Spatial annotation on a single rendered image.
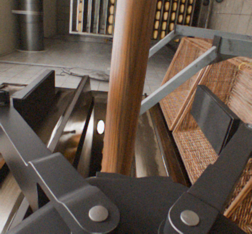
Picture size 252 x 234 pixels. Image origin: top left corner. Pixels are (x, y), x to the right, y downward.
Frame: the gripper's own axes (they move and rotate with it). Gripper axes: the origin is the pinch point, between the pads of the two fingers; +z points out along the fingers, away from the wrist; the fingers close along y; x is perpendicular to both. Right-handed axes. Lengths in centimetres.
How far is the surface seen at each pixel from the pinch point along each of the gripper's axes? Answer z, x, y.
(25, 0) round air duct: 288, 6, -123
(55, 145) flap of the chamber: 51, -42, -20
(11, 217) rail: 19, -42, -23
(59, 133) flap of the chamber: 60, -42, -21
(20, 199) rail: 25, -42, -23
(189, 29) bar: 85, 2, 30
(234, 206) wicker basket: 27, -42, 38
